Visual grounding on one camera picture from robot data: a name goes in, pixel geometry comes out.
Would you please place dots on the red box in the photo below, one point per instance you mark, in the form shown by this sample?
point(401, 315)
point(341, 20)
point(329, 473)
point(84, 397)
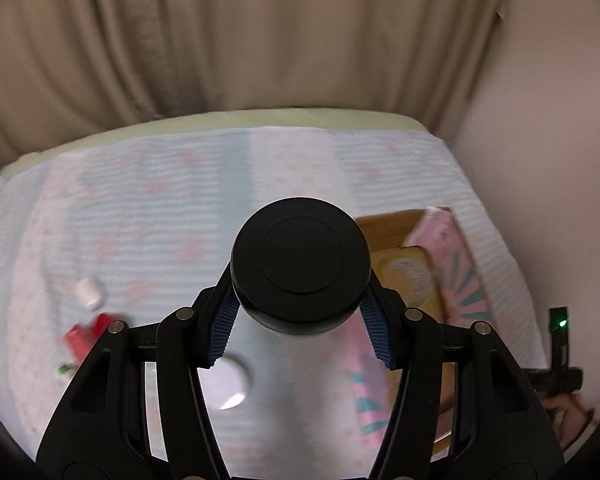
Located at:
point(82, 336)

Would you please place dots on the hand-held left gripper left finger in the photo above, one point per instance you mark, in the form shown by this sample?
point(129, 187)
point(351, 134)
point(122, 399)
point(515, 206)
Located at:
point(222, 325)

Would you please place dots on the person's right hand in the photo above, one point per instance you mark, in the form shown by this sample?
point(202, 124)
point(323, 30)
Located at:
point(572, 417)

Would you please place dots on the black round jar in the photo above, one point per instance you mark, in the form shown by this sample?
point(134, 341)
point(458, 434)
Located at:
point(300, 260)

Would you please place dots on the pale green mattress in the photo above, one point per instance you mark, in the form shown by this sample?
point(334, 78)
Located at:
point(280, 117)

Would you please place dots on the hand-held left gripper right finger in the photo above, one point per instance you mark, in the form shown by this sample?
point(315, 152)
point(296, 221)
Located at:
point(377, 330)

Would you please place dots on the small white plastic piece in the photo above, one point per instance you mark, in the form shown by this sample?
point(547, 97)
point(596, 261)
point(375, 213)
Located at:
point(87, 294)

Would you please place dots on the white bottle with round cap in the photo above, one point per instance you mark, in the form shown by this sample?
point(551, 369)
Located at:
point(232, 380)

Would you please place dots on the beige curtain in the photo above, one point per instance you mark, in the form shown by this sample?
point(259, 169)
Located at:
point(230, 35)

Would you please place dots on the small green object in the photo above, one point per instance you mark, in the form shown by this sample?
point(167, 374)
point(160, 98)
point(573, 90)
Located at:
point(65, 369)

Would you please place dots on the brown cardboard box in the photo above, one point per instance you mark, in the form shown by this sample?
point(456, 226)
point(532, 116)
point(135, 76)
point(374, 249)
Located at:
point(386, 230)

